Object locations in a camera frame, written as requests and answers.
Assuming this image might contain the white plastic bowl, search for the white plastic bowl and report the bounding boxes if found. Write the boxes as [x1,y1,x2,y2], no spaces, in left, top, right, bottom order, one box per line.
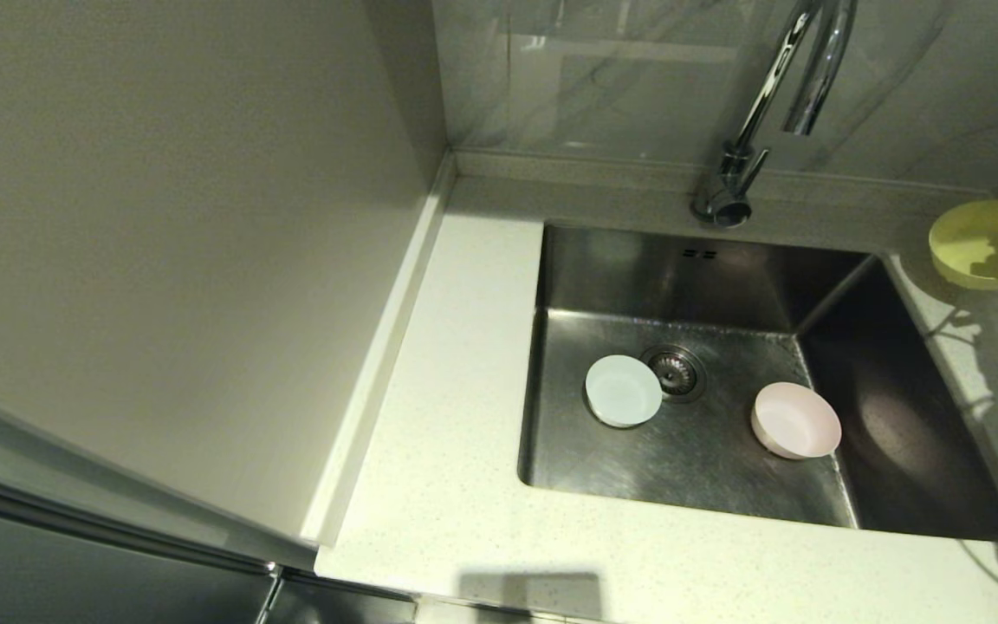
[585,354,664,429]

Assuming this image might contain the pink plastic bowl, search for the pink plastic bowl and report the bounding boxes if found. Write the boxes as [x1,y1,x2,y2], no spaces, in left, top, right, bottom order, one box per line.
[751,381,843,460]

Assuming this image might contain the round metal drain strainer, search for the round metal drain strainer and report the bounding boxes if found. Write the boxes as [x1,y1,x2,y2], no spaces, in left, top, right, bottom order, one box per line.
[640,344,708,404]

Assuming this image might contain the yellow plastic bowl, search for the yellow plastic bowl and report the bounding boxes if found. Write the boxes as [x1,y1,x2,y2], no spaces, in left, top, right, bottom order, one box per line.
[928,199,998,291]

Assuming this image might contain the chrome appliance door handle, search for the chrome appliance door handle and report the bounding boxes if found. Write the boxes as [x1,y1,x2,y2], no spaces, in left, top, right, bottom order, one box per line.
[255,561,285,624]

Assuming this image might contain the dark steel appliance door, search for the dark steel appliance door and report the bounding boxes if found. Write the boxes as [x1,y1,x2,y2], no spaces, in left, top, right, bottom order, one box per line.
[0,464,418,624]

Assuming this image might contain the stainless steel sink basin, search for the stainless steel sink basin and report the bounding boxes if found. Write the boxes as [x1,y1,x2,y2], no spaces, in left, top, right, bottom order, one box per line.
[516,221,998,544]

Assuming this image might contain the chrome gooseneck faucet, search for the chrome gooseneck faucet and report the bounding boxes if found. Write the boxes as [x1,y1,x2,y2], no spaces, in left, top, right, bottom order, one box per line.
[691,0,859,230]

